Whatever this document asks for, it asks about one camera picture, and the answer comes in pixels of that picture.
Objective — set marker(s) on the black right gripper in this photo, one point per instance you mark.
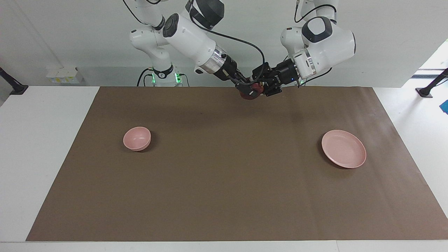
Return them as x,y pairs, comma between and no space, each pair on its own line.
231,70

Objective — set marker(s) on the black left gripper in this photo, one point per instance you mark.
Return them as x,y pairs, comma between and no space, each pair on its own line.
285,73

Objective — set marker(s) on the dark red apple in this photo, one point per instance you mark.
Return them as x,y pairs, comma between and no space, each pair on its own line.
259,90

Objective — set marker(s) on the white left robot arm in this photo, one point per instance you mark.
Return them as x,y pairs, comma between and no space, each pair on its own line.
332,42

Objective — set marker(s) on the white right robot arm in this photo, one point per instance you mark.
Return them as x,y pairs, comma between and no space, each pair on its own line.
189,38

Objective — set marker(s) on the pink plate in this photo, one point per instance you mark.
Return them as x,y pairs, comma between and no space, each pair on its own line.
343,148

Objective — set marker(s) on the pink bowl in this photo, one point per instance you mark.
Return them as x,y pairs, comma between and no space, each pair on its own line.
136,139

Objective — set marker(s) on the brown table mat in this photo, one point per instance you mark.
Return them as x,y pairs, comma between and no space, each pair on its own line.
227,168

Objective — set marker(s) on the black stand with foot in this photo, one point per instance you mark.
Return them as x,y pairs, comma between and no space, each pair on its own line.
17,89
425,91

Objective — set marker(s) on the blue object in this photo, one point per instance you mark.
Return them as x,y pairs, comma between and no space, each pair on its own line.
445,106

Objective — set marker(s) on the white power strip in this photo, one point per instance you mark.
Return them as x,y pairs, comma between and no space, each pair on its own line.
64,75

